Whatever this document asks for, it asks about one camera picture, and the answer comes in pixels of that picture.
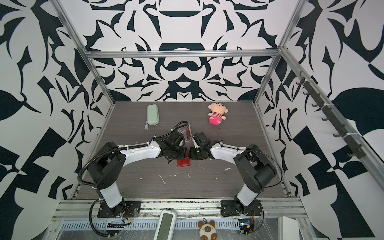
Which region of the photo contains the green glasses case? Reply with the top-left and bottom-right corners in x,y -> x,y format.
147,104 -> 160,126

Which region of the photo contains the brown white plush toy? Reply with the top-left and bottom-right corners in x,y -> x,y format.
198,219 -> 218,240

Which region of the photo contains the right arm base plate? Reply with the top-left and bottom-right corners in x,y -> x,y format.
220,199 -> 264,217

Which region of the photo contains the wall hook rail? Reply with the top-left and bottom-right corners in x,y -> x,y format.
297,72 -> 367,159

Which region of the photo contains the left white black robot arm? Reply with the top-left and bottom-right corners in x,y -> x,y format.
78,131 -> 187,209

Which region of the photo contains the white tablet device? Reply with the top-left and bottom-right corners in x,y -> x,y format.
154,210 -> 177,240

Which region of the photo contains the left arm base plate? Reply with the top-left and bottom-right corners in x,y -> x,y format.
97,201 -> 142,218

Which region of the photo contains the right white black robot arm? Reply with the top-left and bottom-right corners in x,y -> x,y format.
189,132 -> 278,209

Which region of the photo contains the clear acrylic card box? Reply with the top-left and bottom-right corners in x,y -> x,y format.
178,125 -> 193,144

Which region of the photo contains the white box bottom right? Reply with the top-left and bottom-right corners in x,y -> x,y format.
278,217 -> 300,240

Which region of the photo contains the pink plush doll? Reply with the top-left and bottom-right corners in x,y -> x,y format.
208,103 -> 229,126

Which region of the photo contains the black cable left base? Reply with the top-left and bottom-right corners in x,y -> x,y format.
88,198 -> 131,238

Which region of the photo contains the red leather card holder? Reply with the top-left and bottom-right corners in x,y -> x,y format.
178,150 -> 191,168

